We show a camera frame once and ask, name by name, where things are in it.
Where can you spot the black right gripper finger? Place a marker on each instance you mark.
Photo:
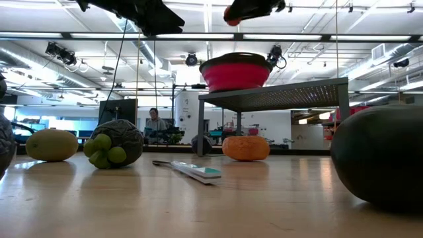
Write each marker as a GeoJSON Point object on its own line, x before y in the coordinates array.
{"type": "Point", "coordinates": [248, 10]}

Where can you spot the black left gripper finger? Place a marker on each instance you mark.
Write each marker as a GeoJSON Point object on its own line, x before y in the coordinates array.
{"type": "Point", "coordinates": [158, 18]}

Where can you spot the red bowl with grey rim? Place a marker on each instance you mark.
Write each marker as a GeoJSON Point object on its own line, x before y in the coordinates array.
{"type": "Point", "coordinates": [236, 76]}

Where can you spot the large wrinkled orange fruit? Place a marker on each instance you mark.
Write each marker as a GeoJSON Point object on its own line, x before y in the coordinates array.
{"type": "Point", "coordinates": [246, 148]}

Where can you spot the dark purple textured cabbage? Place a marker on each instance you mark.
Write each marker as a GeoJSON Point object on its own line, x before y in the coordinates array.
{"type": "Point", "coordinates": [6, 145]}

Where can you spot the dark green watermelon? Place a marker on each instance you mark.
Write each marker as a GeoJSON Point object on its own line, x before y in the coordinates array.
{"type": "Point", "coordinates": [380, 158]}

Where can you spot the grey perforated metal shelf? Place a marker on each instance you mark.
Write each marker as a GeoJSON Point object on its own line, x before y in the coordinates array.
{"type": "Point", "coordinates": [281, 97]}

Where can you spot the white round column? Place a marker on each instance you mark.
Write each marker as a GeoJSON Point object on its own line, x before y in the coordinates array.
{"type": "Point", "coordinates": [186, 112]}

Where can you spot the black monitor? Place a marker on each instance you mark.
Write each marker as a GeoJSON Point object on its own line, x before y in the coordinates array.
{"type": "Point", "coordinates": [119, 110]}

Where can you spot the person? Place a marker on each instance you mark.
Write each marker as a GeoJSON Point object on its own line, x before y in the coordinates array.
{"type": "Point", "coordinates": [155, 124]}

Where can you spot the green grape bunch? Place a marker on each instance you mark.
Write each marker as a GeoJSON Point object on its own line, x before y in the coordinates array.
{"type": "Point", "coordinates": [102, 142]}

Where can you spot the white teal flat utensil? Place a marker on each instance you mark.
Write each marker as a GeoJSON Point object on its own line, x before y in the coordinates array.
{"type": "Point", "coordinates": [198, 172]}

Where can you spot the black overhead frame bar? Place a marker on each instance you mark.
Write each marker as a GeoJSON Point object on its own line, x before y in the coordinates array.
{"type": "Point", "coordinates": [238, 36]}

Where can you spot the black ceiling camera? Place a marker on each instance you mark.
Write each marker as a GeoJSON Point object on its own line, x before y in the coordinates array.
{"type": "Point", "coordinates": [191, 59]}
{"type": "Point", "coordinates": [61, 53]}
{"type": "Point", "coordinates": [401, 63]}
{"type": "Point", "coordinates": [277, 54]}

